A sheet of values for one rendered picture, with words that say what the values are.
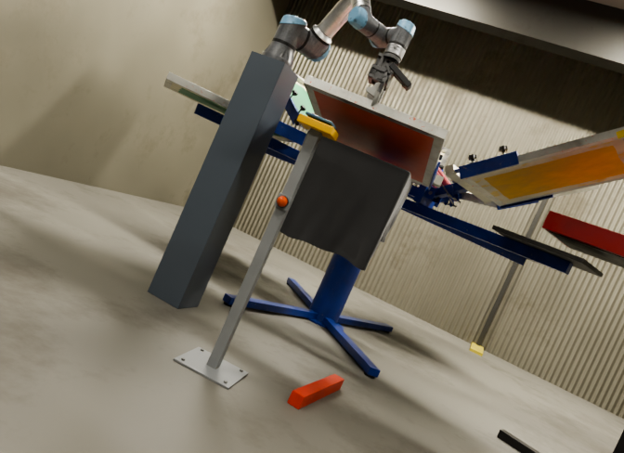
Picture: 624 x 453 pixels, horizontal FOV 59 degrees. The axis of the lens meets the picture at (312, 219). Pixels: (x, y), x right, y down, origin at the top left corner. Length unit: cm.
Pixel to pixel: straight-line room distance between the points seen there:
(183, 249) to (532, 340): 412
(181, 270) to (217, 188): 40
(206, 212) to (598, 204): 431
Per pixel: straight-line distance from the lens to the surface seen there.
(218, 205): 248
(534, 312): 588
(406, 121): 211
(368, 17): 224
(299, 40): 263
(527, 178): 309
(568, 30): 544
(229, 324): 199
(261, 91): 251
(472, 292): 586
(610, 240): 272
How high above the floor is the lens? 71
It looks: 2 degrees down
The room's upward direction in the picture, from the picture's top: 24 degrees clockwise
